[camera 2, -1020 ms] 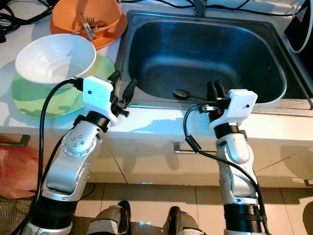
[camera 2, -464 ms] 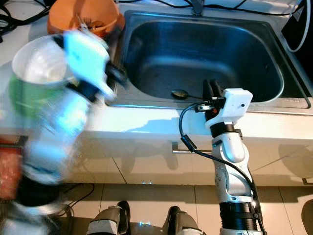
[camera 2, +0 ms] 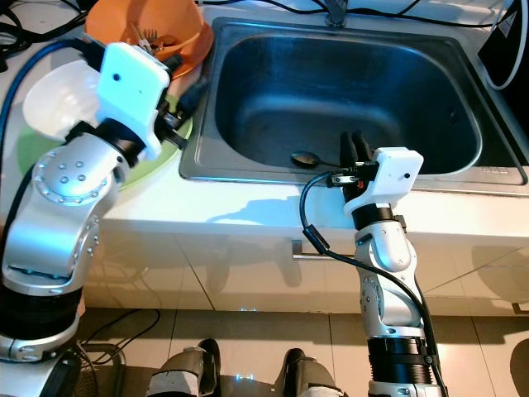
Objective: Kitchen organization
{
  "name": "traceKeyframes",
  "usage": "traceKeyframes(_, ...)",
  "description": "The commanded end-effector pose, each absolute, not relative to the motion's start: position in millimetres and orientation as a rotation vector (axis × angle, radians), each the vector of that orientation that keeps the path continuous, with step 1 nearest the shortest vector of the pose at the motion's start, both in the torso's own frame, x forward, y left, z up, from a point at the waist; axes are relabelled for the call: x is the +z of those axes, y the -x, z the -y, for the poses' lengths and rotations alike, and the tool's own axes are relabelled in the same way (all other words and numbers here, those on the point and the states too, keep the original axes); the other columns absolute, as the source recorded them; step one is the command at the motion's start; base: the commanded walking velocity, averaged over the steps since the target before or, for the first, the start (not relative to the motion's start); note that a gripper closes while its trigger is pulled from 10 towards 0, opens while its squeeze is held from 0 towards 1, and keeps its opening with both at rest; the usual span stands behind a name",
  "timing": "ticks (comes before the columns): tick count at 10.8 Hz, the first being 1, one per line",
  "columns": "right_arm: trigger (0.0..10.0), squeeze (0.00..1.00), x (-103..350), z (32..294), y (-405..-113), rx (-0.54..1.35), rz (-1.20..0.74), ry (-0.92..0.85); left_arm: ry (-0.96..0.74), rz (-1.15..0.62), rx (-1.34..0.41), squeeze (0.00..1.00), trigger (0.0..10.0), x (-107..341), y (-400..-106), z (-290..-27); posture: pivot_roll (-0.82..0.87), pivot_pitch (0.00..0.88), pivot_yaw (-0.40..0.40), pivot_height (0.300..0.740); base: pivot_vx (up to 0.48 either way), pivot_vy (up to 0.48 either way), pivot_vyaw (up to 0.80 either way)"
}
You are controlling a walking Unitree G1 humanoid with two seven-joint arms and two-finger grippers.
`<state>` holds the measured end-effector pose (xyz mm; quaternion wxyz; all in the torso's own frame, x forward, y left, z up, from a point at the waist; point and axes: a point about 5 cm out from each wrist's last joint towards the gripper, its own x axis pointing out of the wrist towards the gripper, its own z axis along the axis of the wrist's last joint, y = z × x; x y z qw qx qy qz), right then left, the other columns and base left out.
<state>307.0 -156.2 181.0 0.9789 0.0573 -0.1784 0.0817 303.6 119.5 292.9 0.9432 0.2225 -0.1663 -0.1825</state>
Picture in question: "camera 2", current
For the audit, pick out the light green plate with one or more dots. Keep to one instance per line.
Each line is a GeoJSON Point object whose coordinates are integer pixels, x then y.
{"type": "Point", "coordinates": [157, 165]}

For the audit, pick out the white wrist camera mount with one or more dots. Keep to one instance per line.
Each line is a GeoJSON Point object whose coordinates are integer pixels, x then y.
{"type": "Point", "coordinates": [132, 91]}
{"type": "Point", "coordinates": [397, 174]}

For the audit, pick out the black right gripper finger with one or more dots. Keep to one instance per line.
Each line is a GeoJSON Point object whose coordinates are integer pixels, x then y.
{"type": "Point", "coordinates": [347, 153]}
{"type": "Point", "coordinates": [364, 153]}

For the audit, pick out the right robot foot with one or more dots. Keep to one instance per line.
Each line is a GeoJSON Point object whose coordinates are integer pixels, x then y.
{"type": "Point", "coordinates": [306, 380]}

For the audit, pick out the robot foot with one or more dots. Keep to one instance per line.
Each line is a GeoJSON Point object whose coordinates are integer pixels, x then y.
{"type": "Point", "coordinates": [306, 380]}
{"type": "Point", "coordinates": [182, 376]}

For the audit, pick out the metal spoon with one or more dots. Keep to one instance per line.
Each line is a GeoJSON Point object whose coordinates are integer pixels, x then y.
{"type": "Point", "coordinates": [302, 159]}

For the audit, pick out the chrome sink faucet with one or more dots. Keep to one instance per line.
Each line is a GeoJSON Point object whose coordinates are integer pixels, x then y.
{"type": "Point", "coordinates": [336, 12]}

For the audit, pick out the white ribbed bowl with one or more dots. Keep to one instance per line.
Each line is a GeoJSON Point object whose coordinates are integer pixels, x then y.
{"type": "Point", "coordinates": [62, 95]}

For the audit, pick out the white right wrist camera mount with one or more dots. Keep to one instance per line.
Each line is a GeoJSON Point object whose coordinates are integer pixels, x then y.
{"type": "Point", "coordinates": [397, 174]}

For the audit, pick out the orange bowl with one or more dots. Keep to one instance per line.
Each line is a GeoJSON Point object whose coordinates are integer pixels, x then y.
{"type": "Point", "coordinates": [116, 21]}

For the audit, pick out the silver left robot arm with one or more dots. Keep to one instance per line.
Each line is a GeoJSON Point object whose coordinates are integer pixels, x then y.
{"type": "Point", "coordinates": [50, 231]}

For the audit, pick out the white cabinet door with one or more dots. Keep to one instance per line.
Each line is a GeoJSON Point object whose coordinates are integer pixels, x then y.
{"type": "Point", "coordinates": [240, 277]}

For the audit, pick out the metal fork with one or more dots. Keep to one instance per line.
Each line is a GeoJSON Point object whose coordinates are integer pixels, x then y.
{"type": "Point", "coordinates": [150, 37]}

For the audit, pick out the steel kitchen sink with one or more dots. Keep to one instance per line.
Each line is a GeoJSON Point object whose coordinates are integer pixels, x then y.
{"type": "Point", "coordinates": [339, 83]}

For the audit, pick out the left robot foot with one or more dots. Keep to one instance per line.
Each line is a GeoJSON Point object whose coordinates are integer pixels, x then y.
{"type": "Point", "coordinates": [182, 376]}

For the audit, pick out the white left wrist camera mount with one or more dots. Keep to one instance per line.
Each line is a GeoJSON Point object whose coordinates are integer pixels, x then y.
{"type": "Point", "coordinates": [132, 91]}

